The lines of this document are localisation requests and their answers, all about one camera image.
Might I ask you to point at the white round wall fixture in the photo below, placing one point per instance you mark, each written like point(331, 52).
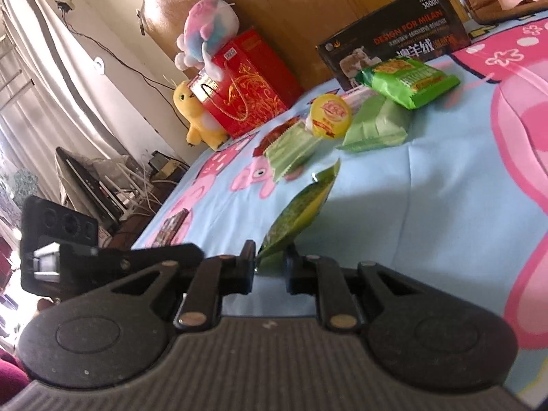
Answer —
point(99, 63)

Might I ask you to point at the black electronic device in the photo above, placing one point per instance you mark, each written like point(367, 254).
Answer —
point(165, 162)

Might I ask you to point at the green striped wafer packet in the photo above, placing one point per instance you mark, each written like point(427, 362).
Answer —
point(291, 150)

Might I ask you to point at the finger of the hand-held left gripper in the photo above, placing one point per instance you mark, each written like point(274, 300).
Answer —
point(141, 254)

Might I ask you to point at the white pink packet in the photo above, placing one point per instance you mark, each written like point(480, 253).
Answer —
point(357, 94)

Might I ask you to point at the red box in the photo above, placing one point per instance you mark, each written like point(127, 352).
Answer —
point(252, 90)

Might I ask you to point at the pink blue plush toy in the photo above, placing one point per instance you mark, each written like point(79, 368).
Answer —
point(209, 25)

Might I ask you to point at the red snack packet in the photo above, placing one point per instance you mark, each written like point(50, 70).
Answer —
point(274, 132)

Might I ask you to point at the dark brown snack packet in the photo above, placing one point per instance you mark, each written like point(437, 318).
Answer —
point(171, 227)

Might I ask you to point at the printed blue pink blanket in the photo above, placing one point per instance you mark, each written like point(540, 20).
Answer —
point(428, 188)

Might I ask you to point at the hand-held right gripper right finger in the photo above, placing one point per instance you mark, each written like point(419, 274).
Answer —
point(295, 269)

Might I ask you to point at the yellow plush toy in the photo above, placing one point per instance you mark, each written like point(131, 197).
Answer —
point(197, 115)

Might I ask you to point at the wooden headboard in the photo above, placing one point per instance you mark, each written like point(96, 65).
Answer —
point(299, 8)

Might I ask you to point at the pale green packet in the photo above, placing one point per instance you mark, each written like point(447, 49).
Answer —
point(376, 124)

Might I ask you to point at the bright green snack bag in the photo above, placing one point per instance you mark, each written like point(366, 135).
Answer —
point(406, 81)

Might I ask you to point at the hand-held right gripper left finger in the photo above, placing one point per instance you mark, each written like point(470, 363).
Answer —
point(248, 267)

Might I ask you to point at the maroon cloth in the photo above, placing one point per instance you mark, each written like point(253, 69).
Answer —
point(10, 372)

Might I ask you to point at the dark printed cardboard box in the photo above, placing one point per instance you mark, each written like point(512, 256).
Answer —
point(385, 38)

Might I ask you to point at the yellow round jelly cup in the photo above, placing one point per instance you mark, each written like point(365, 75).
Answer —
point(330, 115)

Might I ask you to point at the dark green snack packet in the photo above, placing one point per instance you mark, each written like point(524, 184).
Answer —
point(299, 209)

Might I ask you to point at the grey box with white antennas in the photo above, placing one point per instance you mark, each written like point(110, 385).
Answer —
point(85, 184)

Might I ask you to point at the pale curtain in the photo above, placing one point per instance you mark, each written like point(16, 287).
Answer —
point(43, 94)

